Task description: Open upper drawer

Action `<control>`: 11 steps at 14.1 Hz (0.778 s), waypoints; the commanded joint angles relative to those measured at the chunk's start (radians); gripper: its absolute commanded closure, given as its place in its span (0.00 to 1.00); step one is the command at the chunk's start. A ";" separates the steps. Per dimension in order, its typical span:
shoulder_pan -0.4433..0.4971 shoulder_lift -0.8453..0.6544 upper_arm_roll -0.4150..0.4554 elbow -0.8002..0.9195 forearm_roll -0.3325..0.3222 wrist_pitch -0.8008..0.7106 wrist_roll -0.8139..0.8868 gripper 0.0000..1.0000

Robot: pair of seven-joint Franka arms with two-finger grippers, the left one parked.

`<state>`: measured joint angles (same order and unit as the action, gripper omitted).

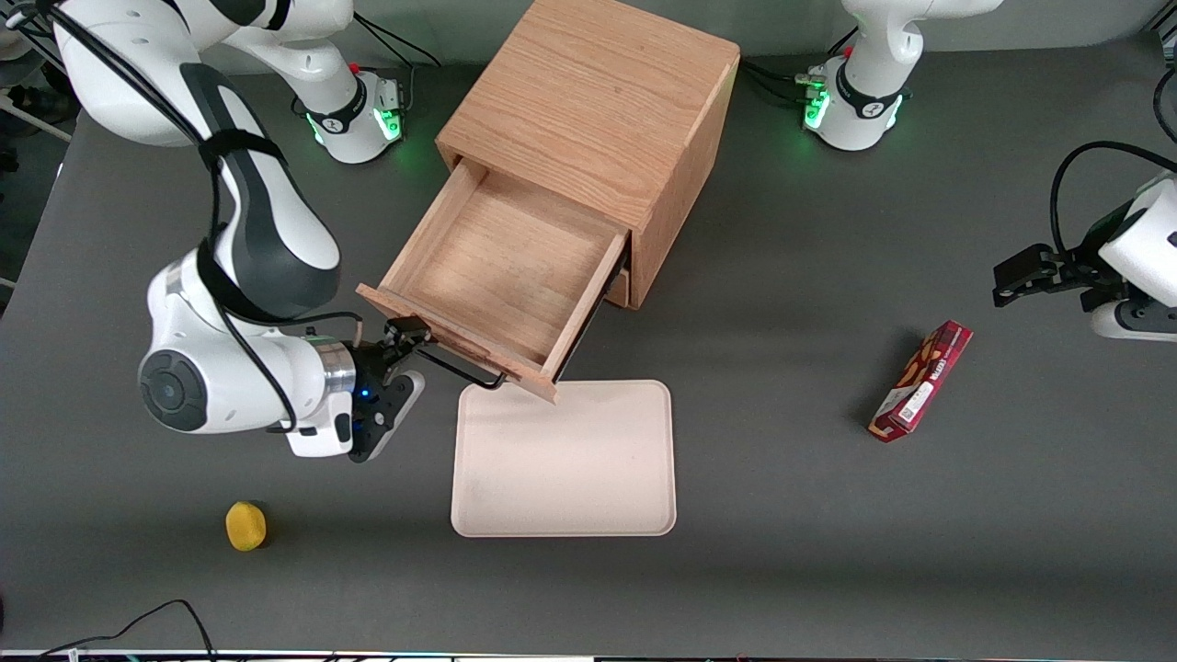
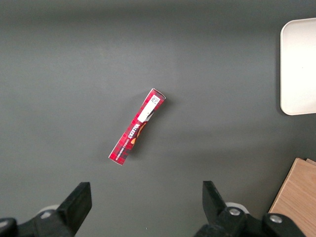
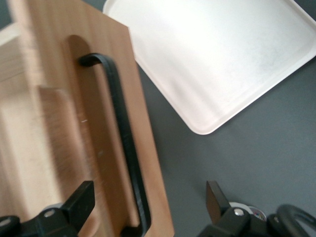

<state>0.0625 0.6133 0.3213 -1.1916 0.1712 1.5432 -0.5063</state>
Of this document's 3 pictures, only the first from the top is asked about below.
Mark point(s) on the beige plastic tray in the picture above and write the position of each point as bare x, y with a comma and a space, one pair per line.
563, 460

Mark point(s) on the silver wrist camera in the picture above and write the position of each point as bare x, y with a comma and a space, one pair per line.
1136, 322
382, 428

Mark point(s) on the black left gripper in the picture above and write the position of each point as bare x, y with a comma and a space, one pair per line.
1081, 272

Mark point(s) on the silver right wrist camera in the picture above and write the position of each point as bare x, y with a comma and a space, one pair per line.
382, 428

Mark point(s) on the yellow lemon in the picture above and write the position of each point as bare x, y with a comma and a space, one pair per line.
245, 526

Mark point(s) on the red snack box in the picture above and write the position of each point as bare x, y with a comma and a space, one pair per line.
919, 382

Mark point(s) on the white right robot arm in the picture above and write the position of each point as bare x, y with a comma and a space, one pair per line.
267, 230

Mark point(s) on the wooden drawer front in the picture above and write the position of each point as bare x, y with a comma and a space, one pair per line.
621, 290

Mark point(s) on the wooden oak drawer cabinet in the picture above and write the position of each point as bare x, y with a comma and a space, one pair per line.
598, 92

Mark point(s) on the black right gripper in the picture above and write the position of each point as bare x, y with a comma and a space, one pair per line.
370, 370

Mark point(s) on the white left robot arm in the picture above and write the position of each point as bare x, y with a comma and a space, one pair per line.
874, 55

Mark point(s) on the wooden drawer with long tray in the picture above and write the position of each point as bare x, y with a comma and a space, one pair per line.
506, 267

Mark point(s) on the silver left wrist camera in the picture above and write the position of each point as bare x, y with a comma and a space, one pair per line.
1136, 322

